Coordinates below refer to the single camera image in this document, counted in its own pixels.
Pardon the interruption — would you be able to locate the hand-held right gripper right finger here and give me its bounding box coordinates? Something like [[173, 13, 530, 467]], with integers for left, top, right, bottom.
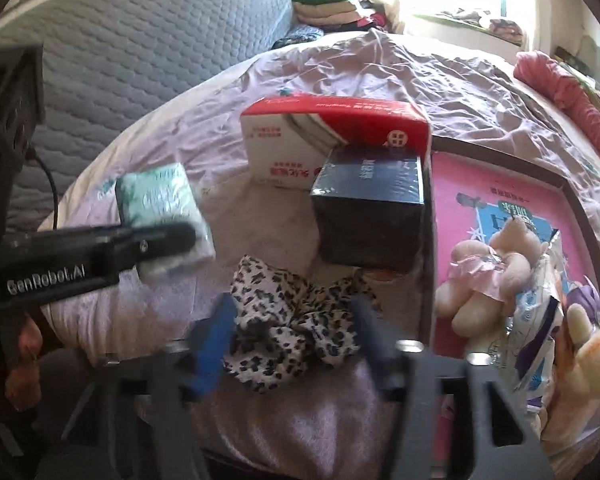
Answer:
[[352, 295, 556, 480]]

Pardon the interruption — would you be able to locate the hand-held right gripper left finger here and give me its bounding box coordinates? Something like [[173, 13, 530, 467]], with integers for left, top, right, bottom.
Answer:
[[95, 292, 241, 480]]

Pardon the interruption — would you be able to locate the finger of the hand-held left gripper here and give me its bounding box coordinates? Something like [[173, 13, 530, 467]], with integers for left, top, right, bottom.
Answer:
[[107, 221, 197, 272]]

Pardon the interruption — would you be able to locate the green floral tissue packet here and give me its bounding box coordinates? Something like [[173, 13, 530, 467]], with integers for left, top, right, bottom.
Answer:
[[114, 162, 217, 281]]

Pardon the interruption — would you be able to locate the leopard print fabric bow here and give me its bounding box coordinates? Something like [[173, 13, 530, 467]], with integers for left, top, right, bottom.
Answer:
[[222, 255, 383, 393]]

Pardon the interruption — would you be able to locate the cream teddy bear pink dress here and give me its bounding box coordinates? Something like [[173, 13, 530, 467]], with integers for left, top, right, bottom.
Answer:
[[434, 216, 551, 353]]

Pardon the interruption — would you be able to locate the white snack packet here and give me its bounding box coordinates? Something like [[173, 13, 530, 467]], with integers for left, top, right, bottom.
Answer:
[[505, 240, 568, 411]]

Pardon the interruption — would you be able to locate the dark-framed pink tray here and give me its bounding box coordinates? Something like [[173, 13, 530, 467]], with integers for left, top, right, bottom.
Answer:
[[420, 135, 600, 461]]

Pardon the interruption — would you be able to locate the cream teddy bear purple dress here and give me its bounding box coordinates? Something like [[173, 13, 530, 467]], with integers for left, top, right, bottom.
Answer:
[[540, 280, 600, 441]]

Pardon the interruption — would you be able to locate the person's left hand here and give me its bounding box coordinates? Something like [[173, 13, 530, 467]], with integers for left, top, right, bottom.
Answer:
[[0, 317, 46, 411]]

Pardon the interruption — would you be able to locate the dark blue box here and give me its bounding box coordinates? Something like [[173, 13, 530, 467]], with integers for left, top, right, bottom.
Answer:
[[310, 147, 426, 268]]

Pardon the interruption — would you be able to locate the grey quilted headboard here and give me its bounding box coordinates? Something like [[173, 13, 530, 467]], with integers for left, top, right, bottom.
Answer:
[[0, 0, 296, 241]]

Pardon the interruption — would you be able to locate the red and white carton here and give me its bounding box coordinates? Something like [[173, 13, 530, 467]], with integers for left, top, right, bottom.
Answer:
[[240, 94, 433, 191]]

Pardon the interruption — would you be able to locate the dark patterned cloth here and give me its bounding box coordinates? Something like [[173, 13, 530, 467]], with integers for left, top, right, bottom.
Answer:
[[272, 24, 326, 51]]

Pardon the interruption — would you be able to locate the pale pink printed bed sheet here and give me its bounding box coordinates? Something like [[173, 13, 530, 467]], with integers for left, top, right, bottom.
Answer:
[[40, 27, 600, 461]]

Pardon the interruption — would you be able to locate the stack of folded clothes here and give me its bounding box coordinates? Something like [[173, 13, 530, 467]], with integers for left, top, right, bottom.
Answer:
[[290, 0, 396, 33]]

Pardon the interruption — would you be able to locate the pink ruched comforter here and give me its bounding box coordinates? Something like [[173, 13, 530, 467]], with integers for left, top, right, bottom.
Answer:
[[512, 50, 600, 181]]

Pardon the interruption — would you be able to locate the pile of clothes on windowsill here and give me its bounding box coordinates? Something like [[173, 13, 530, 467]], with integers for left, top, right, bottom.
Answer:
[[430, 7, 526, 43]]

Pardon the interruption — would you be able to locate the black cable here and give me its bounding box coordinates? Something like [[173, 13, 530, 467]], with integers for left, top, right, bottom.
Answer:
[[27, 152, 61, 233]]

